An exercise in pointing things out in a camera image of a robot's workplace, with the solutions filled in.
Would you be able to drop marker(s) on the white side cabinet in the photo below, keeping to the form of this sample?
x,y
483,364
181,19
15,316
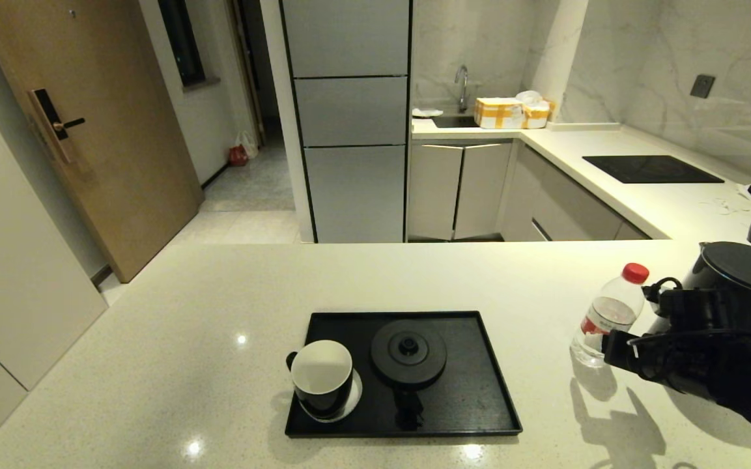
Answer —
x,y
10,260

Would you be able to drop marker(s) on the white shopping bag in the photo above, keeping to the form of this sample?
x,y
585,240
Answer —
x,y
248,144

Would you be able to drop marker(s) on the grey counter drawer cabinet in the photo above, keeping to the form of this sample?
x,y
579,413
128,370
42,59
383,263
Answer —
x,y
564,202

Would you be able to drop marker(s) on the dark kitchen sink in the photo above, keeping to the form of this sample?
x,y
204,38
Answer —
x,y
453,121

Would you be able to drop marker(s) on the red bag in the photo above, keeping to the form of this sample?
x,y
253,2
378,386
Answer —
x,y
238,157

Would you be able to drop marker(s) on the black electronic door lock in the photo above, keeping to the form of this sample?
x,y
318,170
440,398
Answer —
x,y
49,120

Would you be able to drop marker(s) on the tall grey cabinet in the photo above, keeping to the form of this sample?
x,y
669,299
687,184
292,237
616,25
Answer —
x,y
352,111

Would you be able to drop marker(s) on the black round kettle base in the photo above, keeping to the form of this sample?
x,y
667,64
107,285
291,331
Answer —
x,y
408,355

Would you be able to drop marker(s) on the brown wooden door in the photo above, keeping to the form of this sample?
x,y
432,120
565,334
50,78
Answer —
x,y
101,130

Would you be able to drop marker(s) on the chrome sink faucet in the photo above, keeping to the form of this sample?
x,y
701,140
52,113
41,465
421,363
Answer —
x,y
462,85

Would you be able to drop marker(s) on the white plastic bag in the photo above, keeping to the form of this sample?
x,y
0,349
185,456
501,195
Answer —
x,y
530,97

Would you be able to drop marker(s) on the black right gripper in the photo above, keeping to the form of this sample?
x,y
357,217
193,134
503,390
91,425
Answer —
x,y
649,358

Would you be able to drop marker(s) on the clear plastic water bottle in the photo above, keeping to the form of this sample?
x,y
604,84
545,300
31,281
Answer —
x,y
613,306

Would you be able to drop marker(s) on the grey sink base cabinet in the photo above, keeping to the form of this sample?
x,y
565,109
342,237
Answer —
x,y
456,189

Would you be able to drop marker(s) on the round white coaster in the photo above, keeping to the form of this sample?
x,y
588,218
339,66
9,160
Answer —
x,y
355,394

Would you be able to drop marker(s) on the small box with yellow tape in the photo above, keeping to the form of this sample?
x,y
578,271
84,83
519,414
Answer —
x,y
537,116

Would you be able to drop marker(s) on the grey wall socket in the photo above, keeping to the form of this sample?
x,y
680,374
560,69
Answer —
x,y
701,86

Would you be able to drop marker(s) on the black electric kettle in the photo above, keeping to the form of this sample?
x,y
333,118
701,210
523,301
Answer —
x,y
746,280

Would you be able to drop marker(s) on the white cloth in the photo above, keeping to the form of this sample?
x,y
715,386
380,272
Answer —
x,y
426,113

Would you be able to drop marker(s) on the dark window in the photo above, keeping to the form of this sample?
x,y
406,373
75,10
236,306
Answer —
x,y
182,42

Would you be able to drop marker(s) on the black rectangular tray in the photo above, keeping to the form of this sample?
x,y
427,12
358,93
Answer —
x,y
479,410

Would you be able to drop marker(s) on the black induction cooktop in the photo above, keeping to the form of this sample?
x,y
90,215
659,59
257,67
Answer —
x,y
650,169

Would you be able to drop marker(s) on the large box with yellow tape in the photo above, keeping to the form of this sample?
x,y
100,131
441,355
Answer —
x,y
497,113

